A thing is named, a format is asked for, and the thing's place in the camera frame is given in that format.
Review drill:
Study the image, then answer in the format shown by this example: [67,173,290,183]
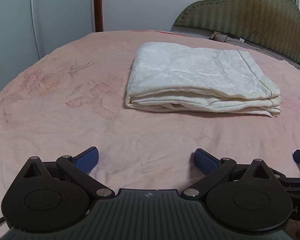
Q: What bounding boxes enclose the white lace pants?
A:
[126,42,283,117]

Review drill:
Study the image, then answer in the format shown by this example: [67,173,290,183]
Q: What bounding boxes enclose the pink floral bed blanket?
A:
[0,31,300,217]

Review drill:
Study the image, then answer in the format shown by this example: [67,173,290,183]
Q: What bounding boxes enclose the beige pillow at headboard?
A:
[209,31,300,71]

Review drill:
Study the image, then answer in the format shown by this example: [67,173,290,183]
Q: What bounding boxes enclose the olive green padded headboard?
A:
[174,0,300,64]

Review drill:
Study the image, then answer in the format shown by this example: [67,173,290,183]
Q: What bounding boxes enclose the frosted glass wardrobe doors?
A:
[0,0,96,91]

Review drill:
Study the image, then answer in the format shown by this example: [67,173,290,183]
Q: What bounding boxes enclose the black charging cable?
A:
[226,31,266,48]

